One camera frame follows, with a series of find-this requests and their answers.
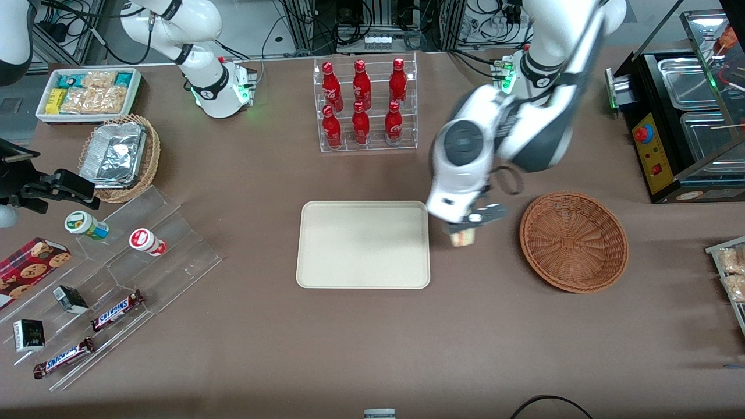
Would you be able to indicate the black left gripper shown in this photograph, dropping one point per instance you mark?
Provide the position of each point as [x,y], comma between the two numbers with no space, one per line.
[450,229]

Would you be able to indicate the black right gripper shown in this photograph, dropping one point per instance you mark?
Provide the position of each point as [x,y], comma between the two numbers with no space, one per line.
[13,178]

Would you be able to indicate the triangular sandwich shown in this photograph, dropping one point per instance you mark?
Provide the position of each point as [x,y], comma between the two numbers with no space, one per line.
[463,238]

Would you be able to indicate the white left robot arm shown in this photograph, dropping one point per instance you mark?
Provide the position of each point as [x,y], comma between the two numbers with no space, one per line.
[535,134]

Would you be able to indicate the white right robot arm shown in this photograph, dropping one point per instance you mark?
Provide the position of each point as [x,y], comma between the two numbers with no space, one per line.
[201,87]

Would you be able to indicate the aluminium foil tray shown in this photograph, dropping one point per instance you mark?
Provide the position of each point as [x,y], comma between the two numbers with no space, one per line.
[113,156]

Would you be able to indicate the light oval wicker basket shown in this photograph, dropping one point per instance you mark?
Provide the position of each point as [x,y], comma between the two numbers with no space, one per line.
[152,157]

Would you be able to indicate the beige rectangular tray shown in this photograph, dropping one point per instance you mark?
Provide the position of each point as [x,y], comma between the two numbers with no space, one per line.
[364,244]

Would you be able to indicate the round brown wicker basket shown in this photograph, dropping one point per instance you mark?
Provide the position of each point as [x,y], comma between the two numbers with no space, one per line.
[573,244]

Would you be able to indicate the metal tray with snacks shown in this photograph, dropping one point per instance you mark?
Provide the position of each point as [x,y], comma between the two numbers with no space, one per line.
[722,247]

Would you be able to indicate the green lid yogurt cup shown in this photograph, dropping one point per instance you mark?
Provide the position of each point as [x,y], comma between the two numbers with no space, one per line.
[84,224]

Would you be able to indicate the red lid yogurt cup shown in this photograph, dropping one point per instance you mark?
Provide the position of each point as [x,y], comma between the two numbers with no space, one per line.
[145,241]

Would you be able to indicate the white plastic snack bin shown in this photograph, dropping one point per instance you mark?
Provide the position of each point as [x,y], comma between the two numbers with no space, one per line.
[42,114]

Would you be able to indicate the red plaid cookie box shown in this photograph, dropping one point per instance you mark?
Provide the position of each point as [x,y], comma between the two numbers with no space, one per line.
[29,270]

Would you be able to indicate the clear bag of crackers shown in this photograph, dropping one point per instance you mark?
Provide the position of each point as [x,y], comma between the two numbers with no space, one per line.
[96,100]

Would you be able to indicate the yellow snack packet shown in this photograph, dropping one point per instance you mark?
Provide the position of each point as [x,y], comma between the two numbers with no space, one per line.
[55,100]

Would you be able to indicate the small black white box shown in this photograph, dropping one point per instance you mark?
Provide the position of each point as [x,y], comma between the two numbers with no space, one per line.
[29,336]
[71,299]

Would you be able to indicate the teal snack packet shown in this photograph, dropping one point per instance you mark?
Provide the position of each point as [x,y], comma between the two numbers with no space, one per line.
[71,80]

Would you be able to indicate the clear acrylic stepped display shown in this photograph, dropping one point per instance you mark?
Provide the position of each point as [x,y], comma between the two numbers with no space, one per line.
[174,262]

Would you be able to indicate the clear acrylic bottle rack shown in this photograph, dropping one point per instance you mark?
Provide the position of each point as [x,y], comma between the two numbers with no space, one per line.
[375,145]

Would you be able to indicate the brown Snickers bar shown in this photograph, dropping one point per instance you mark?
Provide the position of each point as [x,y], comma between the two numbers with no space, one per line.
[115,311]
[64,358]

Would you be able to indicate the red cola bottle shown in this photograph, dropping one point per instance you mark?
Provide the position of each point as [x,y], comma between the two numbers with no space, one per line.
[394,125]
[361,86]
[361,128]
[398,84]
[332,87]
[332,131]

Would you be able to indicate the small grey device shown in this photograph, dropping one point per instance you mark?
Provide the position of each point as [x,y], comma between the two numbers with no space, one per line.
[379,414]

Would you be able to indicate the white power strip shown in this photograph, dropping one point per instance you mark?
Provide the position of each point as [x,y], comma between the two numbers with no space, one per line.
[377,41]

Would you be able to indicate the black food warmer machine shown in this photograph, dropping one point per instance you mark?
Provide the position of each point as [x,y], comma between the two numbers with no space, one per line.
[655,157]

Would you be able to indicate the stainless steel pan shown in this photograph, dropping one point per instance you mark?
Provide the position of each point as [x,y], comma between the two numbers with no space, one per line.
[689,84]
[713,139]

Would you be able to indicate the clear snack bag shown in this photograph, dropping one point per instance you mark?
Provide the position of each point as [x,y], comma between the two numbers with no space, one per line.
[736,288]
[733,260]

